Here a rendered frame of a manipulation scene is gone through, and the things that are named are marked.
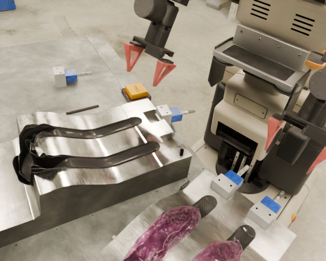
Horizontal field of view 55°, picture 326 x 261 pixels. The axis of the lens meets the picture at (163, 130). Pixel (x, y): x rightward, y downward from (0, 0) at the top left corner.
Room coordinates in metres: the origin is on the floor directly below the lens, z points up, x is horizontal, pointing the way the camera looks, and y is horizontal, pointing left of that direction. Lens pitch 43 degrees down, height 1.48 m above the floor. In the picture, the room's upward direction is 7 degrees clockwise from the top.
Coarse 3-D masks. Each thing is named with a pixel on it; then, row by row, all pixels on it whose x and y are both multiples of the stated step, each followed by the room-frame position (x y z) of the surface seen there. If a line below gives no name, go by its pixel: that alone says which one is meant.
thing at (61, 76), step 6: (60, 66) 0.95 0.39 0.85; (54, 72) 0.90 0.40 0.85; (60, 72) 0.91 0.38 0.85; (66, 72) 0.93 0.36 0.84; (72, 72) 0.94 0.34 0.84; (84, 72) 0.96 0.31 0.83; (90, 72) 0.96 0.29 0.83; (54, 78) 0.92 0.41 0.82; (60, 78) 0.90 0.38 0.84; (66, 78) 0.91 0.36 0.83; (72, 78) 0.92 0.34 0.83; (60, 84) 0.90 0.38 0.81; (66, 84) 0.91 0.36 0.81
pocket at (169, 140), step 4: (160, 136) 0.62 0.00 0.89; (164, 136) 0.62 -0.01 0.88; (168, 136) 0.63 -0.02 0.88; (172, 136) 0.64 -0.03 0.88; (164, 140) 0.63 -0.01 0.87; (168, 140) 0.63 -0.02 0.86; (172, 140) 0.63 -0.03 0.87; (176, 140) 0.62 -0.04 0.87; (168, 144) 0.61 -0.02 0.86; (172, 144) 0.62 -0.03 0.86; (176, 144) 0.61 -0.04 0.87; (180, 144) 0.61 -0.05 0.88; (168, 148) 0.60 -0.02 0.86
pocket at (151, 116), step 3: (147, 111) 0.72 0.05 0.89; (150, 111) 0.72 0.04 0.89; (153, 111) 0.73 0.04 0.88; (156, 111) 0.73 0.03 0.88; (144, 114) 0.71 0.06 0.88; (147, 114) 0.72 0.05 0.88; (150, 114) 0.72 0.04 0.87; (153, 114) 0.73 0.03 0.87; (156, 114) 0.72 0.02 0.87; (147, 117) 0.72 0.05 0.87; (150, 117) 0.72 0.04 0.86; (153, 117) 0.72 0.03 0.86; (156, 117) 0.71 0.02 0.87; (150, 120) 0.71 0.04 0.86; (153, 120) 0.71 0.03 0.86; (156, 120) 0.71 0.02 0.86; (159, 120) 0.70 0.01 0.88
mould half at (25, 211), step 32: (160, 128) 0.65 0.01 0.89; (0, 160) 0.49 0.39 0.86; (160, 160) 0.53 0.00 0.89; (0, 192) 0.40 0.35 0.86; (32, 192) 0.41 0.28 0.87; (64, 192) 0.38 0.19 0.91; (96, 192) 0.42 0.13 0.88; (128, 192) 0.46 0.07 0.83; (0, 224) 0.32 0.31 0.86; (32, 224) 0.34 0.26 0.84
